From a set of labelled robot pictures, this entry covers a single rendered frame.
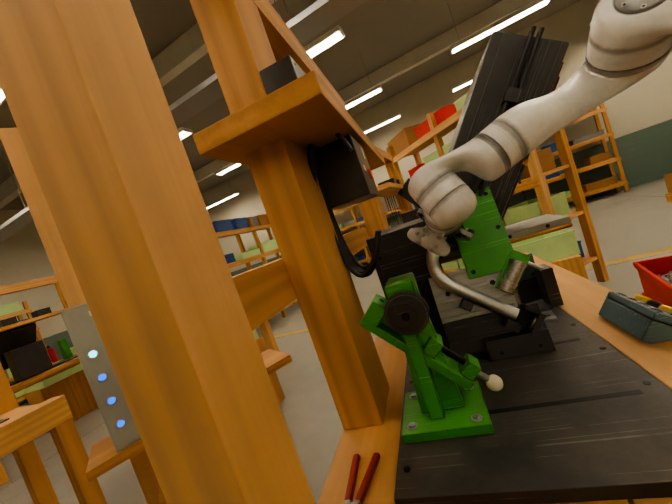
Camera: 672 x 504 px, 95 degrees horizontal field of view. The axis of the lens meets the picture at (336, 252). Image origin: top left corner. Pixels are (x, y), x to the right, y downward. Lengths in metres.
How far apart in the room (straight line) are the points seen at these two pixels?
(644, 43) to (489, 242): 0.44
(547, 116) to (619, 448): 0.45
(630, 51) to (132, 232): 0.60
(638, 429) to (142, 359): 0.61
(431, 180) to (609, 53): 0.27
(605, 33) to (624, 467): 0.54
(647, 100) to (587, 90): 10.18
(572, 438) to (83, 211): 0.65
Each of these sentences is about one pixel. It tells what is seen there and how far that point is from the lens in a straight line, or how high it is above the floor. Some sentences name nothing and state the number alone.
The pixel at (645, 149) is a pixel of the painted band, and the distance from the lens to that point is 10.67.
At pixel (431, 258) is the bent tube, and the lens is 0.80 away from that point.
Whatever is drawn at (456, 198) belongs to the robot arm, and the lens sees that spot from 0.47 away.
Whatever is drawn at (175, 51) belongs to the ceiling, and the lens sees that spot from 5.66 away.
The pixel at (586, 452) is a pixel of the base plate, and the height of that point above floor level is 0.90.
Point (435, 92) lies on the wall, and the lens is 10.18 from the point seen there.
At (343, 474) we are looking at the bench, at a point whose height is 0.88.
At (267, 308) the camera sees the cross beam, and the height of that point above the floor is 1.20.
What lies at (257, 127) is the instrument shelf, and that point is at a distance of 0.58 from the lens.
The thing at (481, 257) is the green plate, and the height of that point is 1.11.
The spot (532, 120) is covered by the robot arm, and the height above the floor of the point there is 1.34.
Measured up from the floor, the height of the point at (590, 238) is 0.45.
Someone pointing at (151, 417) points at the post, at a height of 1.19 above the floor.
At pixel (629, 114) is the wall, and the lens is 10.63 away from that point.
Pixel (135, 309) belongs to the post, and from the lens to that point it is 0.31.
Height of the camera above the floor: 1.28
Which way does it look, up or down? 3 degrees down
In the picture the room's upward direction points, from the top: 19 degrees counter-clockwise
